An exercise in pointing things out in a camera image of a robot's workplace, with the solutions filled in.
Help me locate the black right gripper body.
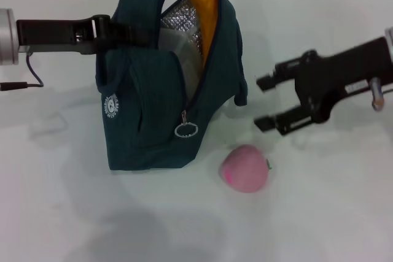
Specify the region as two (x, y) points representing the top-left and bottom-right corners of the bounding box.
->
(294, 36), (393, 126)

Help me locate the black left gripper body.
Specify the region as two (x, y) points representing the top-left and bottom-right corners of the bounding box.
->
(16, 13), (114, 56)

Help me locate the dark teal insulated lunch bag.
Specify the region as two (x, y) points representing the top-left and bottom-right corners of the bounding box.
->
(95, 0), (249, 172)

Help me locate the yellow banana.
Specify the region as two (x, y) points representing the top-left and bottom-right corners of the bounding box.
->
(177, 0), (219, 67)

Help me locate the pink toy peach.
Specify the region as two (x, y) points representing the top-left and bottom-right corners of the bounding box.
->
(218, 144), (273, 195)

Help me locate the dark right arm cable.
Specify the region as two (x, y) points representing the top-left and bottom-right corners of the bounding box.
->
(370, 77), (393, 112)

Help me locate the dark arm cable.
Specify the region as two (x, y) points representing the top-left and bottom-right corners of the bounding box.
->
(0, 54), (44, 92)
(370, 77), (393, 112)

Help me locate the dark left arm cable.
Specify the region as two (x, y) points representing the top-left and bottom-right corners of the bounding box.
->
(0, 54), (44, 92)

